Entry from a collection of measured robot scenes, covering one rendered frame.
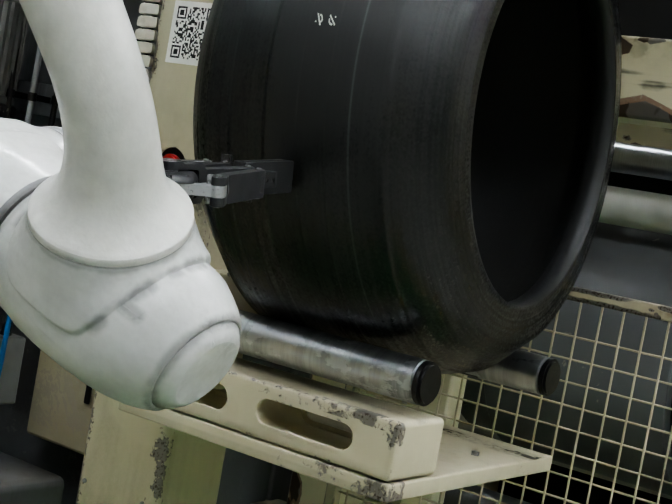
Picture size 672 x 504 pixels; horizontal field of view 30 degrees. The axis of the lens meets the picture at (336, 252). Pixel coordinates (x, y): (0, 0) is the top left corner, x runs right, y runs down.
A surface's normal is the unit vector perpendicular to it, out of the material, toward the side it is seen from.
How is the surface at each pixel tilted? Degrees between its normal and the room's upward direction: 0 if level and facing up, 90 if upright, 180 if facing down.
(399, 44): 83
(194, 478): 90
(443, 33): 80
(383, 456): 90
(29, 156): 28
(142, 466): 90
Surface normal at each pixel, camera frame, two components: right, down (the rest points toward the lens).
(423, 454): 0.80, 0.18
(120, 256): 0.22, -0.23
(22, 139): 0.44, -0.82
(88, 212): -0.22, 0.24
